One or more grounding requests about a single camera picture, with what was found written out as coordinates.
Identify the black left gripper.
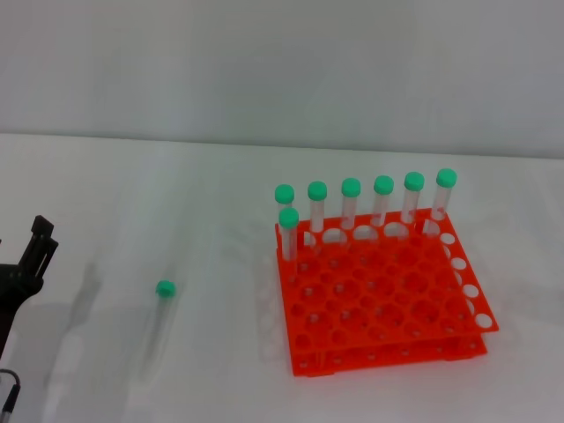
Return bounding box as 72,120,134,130
0,214,60,357

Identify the orange plastic test tube rack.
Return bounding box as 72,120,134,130
275,206,501,379

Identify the green capped clear test tube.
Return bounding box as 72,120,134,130
307,180,330,234
273,183,295,212
404,171,427,224
340,177,362,233
373,174,396,228
278,206,301,265
429,167,458,224
140,279,177,380

